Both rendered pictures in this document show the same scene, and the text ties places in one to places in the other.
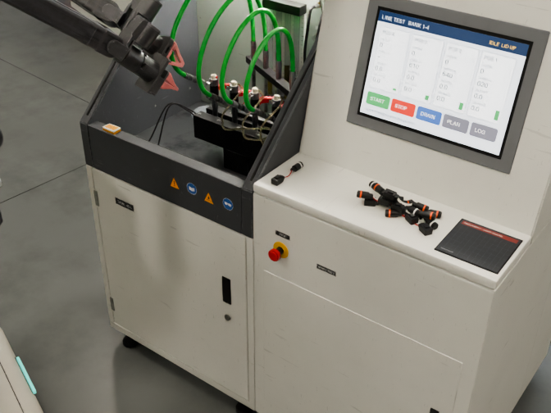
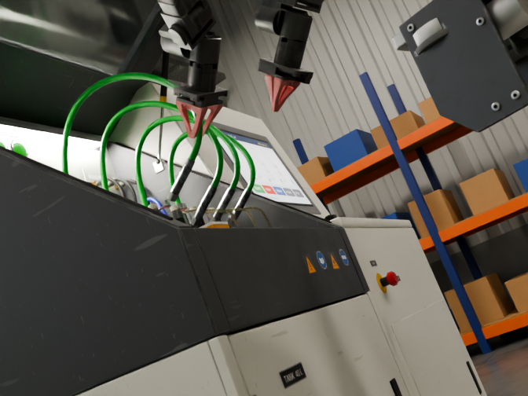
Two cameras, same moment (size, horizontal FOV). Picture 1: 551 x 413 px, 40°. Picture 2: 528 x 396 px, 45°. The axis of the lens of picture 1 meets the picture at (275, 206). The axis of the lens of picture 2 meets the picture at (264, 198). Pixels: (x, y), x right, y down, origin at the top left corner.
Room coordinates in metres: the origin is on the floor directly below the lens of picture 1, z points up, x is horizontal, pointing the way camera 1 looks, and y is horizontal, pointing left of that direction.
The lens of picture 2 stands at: (2.21, 1.51, 0.75)
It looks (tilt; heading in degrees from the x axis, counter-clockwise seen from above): 13 degrees up; 257
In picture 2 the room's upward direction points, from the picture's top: 21 degrees counter-clockwise
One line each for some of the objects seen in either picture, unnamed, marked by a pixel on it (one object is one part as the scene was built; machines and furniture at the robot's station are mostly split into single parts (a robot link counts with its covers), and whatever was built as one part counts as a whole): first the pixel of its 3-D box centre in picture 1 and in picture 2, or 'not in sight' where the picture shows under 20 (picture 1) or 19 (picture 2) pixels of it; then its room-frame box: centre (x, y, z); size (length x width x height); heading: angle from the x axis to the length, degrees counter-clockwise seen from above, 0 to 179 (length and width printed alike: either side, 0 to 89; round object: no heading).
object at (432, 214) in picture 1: (399, 203); not in sight; (1.59, -0.31, 1.01); 0.23 x 0.11 x 0.06; 54
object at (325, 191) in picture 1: (384, 212); (348, 237); (1.62, -0.28, 0.96); 0.70 x 0.22 x 0.03; 54
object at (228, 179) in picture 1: (166, 174); (288, 270); (1.96, 0.33, 0.87); 0.62 x 0.04 x 0.16; 54
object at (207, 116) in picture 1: (245, 144); not in sight; (2.08, 0.10, 0.91); 0.34 x 0.10 x 0.15; 54
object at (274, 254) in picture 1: (276, 252); (388, 280); (1.66, 0.00, 0.80); 0.05 x 0.04 x 0.05; 54
